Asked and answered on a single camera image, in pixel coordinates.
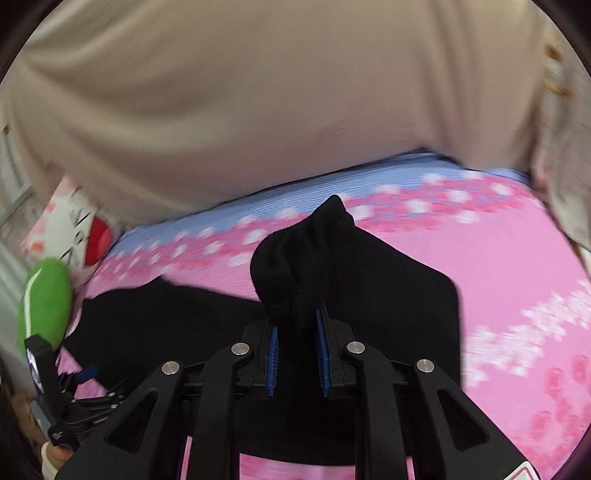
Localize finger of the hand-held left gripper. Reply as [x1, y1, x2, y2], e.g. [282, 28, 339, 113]
[58, 366, 101, 393]
[67, 378, 129, 425]

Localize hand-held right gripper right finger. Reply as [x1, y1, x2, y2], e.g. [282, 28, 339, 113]
[316, 302, 533, 480]

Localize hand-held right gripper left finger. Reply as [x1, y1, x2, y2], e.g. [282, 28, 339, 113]
[55, 322, 280, 480]

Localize black pants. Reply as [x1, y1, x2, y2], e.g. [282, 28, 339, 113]
[62, 195, 463, 457]

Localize person's left hand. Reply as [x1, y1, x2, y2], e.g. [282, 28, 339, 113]
[41, 442, 72, 479]

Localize green plush toy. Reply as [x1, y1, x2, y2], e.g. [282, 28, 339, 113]
[17, 258, 74, 356]

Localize red object at edge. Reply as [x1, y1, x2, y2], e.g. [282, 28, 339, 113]
[25, 178, 116, 271]

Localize pink floral blanket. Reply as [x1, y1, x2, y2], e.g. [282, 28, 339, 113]
[55, 152, 591, 480]

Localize beige quilt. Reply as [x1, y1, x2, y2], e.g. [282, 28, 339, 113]
[9, 0, 555, 232]

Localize white patterned cloth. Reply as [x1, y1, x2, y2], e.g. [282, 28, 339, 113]
[529, 41, 591, 254]

